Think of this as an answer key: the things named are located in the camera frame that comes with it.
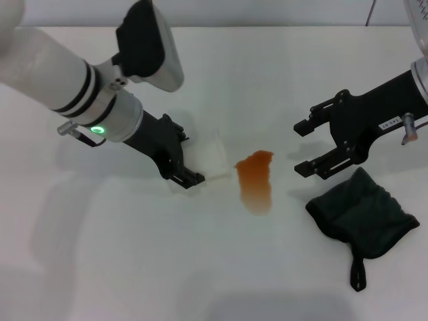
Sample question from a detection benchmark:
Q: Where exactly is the right wrist cable plug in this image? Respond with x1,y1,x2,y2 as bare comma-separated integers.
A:
401,112,428,146

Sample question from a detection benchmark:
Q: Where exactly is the wrist cable plug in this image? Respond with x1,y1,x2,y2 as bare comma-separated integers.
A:
56,121,108,147
401,112,428,146

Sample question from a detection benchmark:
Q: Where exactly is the dark blue rag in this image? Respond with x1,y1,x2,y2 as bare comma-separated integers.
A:
306,167,421,293

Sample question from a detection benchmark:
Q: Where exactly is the left wrist cable plug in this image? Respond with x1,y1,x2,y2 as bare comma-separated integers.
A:
56,121,108,147

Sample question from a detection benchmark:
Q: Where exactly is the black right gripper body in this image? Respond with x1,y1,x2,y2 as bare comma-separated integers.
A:
329,70,428,165

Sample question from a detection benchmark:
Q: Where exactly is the left wrist camera housing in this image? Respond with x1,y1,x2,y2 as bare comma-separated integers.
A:
116,0,185,92

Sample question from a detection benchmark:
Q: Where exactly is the white paper cup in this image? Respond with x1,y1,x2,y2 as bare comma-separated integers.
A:
166,128,232,199

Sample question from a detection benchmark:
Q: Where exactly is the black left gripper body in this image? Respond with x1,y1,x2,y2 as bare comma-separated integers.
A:
123,109,184,180

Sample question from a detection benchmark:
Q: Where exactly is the brown water stain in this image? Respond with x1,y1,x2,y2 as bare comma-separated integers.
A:
233,150,276,217

